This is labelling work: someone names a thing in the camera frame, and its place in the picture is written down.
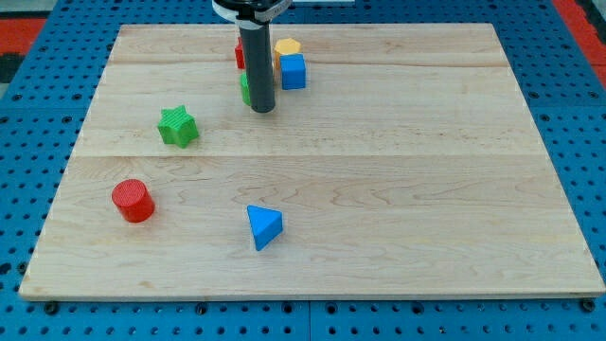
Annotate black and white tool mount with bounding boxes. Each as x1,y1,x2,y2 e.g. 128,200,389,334
212,0,293,30

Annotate green star block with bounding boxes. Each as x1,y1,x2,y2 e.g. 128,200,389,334
157,105,200,149

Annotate yellow hexagon block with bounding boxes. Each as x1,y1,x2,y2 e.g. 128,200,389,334
274,38,302,69

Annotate light wooden board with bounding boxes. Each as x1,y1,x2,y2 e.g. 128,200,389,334
19,24,605,301

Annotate red cylinder block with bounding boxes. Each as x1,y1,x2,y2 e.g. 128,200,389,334
111,179,155,223

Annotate red block behind rod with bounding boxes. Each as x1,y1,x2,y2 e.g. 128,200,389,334
234,37,245,69

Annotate blue triangle block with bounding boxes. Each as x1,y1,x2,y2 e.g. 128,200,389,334
246,206,283,251

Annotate green block behind rod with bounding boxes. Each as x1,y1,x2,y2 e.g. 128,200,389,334
240,72,251,106

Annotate blue cube block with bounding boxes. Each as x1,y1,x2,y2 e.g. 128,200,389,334
280,54,307,90

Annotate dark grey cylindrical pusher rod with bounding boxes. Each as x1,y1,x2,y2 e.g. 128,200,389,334
239,22,276,113

